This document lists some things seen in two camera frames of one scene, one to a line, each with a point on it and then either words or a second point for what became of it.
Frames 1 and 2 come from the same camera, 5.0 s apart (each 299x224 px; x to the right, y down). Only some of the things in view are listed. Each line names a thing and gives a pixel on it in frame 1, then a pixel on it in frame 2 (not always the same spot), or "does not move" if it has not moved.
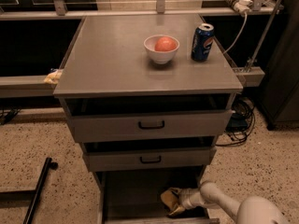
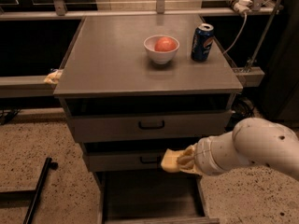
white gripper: x=187 y=199 → x=203 y=157
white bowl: x=161 y=57 does not move
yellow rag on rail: x=53 y=77 does not move
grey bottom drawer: x=134 y=197 does not move
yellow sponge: x=170 y=199 → x=169 y=161
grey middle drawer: x=148 y=156 does not move
